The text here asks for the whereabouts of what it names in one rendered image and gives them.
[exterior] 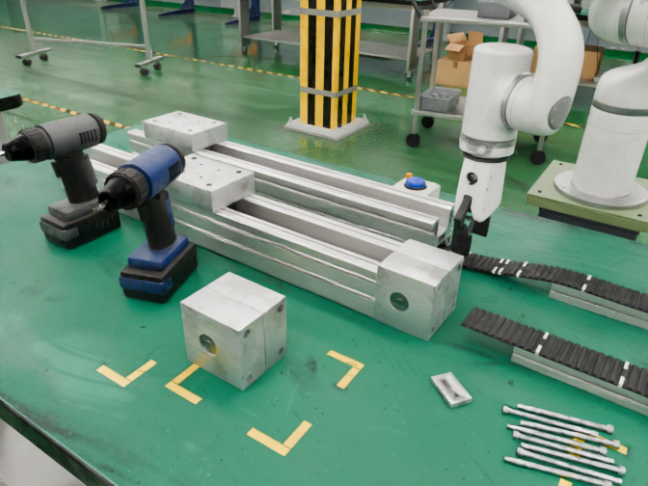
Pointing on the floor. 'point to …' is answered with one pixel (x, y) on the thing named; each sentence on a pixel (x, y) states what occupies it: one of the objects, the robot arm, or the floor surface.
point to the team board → (90, 42)
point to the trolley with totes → (426, 106)
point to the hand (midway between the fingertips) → (470, 237)
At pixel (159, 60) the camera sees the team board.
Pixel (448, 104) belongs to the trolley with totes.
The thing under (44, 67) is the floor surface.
